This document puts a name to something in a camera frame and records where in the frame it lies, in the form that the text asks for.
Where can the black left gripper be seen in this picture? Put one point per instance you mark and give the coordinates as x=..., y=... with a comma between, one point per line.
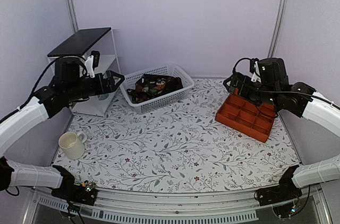
x=102, y=87

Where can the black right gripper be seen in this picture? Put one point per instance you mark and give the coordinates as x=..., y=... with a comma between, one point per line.
x=237, y=77

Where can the green brown patterned tie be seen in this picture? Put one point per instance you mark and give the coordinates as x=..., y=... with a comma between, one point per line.
x=151, y=86

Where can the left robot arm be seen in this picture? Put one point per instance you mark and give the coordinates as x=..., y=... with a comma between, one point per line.
x=74, y=81

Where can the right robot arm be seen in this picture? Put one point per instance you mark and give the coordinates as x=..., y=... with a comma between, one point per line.
x=269, y=84

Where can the white shelf with black top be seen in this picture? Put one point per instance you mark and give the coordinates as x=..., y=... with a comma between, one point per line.
x=96, y=49

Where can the orange compartment tray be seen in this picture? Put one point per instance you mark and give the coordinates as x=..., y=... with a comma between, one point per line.
x=245, y=117

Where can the white plastic basket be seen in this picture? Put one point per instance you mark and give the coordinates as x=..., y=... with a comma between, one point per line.
x=168, y=69

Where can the floral table mat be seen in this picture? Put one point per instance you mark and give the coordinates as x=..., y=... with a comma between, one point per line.
x=179, y=148

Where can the cream ceramic mug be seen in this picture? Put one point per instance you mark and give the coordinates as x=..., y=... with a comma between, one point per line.
x=72, y=144

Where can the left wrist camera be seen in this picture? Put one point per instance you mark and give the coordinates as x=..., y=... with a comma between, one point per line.
x=92, y=62

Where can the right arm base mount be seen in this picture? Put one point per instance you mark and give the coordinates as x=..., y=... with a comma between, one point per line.
x=279, y=194

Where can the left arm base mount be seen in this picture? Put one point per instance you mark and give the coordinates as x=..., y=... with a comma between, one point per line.
x=84, y=193

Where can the metal front rail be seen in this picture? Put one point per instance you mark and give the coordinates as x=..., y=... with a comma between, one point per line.
x=195, y=197

